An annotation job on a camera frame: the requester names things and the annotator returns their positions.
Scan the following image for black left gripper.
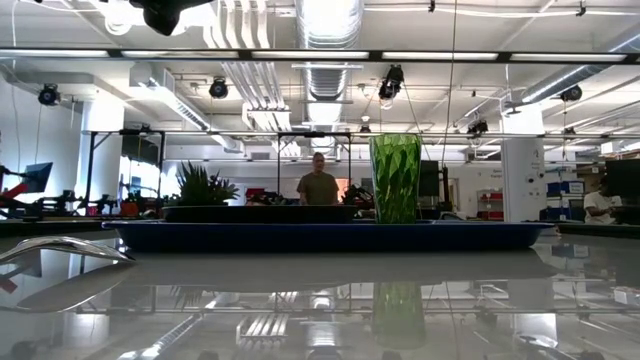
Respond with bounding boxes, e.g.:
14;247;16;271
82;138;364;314
128;0;217;38

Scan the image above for black round plate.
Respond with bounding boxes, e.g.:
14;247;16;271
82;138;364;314
161;204;360;225

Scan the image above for metal spoon with wooden handle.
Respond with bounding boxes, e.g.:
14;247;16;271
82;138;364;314
0;235;138;267

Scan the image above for green faceted plastic cup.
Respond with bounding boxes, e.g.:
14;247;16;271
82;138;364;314
368;132;424;225

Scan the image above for blue plastic tray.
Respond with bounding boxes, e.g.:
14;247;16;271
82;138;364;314
102;220;557;253

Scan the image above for black bar with light strips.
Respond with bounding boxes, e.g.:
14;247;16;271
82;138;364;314
0;46;640;66

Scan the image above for white column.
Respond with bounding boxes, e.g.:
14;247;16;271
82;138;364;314
79;102;126;202
500;103;547;224

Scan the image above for small potted green plant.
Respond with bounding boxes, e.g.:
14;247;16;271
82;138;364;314
172;160;242;207

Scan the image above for tilted computer monitor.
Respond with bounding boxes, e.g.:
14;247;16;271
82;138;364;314
21;160;55;195

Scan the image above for person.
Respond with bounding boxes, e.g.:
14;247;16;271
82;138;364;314
296;151;342;207
582;174;624;226

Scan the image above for shelf with red bins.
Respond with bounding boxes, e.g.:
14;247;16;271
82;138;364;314
476;189;504;222

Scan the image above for blue storage bins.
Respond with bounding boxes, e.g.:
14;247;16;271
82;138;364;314
543;179;587;222

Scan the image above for large black monitor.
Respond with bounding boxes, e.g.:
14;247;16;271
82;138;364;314
604;158;640;199

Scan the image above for white rectangular air duct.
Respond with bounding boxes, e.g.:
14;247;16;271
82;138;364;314
128;63;242;152

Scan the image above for black frame workstation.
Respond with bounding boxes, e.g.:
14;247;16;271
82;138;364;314
276;130;353;201
84;128;167;217

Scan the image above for silver ventilation duct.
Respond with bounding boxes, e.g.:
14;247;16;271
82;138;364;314
294;0;366;154

